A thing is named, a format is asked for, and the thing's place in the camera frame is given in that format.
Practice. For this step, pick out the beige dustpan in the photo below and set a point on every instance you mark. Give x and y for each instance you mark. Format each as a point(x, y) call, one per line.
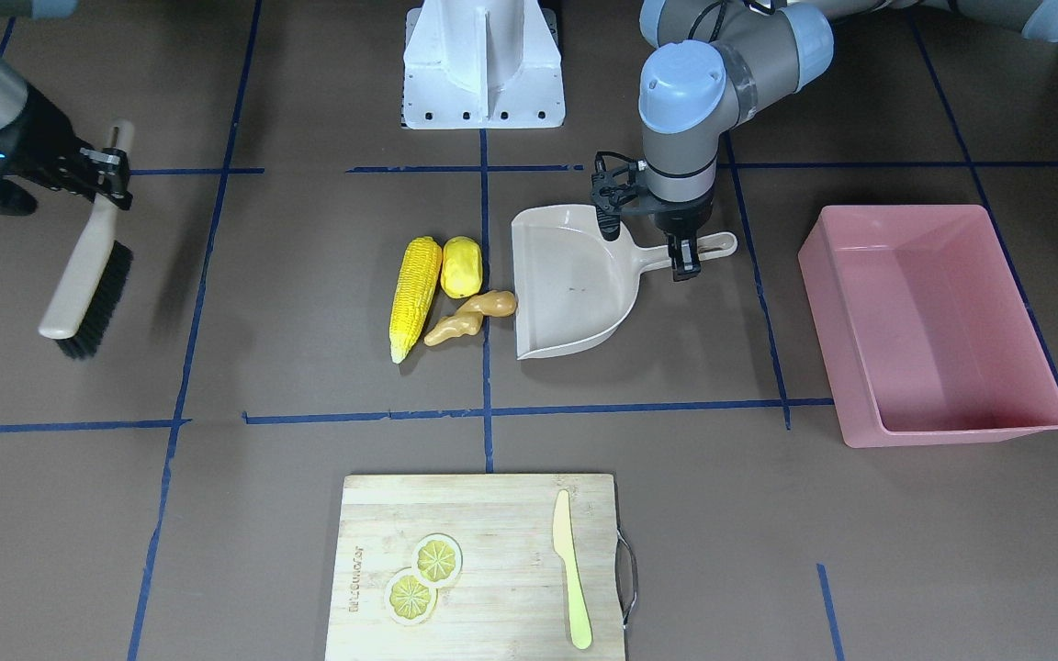
point(575, 289)

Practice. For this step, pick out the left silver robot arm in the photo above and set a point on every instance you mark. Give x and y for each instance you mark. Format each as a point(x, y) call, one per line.
point(715, 65)

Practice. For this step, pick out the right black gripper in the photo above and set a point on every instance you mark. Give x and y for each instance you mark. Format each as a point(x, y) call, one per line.
point(44, 138)

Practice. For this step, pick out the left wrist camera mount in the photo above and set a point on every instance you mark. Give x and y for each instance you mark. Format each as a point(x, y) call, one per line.
point(616, 192)

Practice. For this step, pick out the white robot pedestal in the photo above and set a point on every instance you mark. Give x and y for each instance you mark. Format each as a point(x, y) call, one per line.
point(482, 65)

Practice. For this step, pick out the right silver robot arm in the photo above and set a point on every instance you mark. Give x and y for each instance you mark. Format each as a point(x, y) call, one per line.
point(18, 97)

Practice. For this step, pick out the yellow plastic knife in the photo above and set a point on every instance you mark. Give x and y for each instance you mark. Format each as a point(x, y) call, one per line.
point(577, 616)

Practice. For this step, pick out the yellow toy corn cob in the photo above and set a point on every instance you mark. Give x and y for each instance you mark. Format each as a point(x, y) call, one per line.
point(415, 289)

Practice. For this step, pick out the pink plastic bin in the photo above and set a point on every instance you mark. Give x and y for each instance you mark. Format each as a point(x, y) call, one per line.
point(925, 336)

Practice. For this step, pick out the yellow toy pepper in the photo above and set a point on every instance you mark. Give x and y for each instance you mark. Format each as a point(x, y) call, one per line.
point(462, 268)

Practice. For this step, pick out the wooden cutting board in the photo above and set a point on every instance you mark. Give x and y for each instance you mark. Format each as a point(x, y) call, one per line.
point(463, 568)

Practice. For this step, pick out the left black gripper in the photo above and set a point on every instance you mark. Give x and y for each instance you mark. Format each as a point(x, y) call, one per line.
point(681, 218)

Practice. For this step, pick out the beige hand brush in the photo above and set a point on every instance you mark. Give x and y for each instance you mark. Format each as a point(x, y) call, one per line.
point(93, 279)

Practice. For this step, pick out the orange toy ginger root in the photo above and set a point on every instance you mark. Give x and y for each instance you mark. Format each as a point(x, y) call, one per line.
point(469, 318)

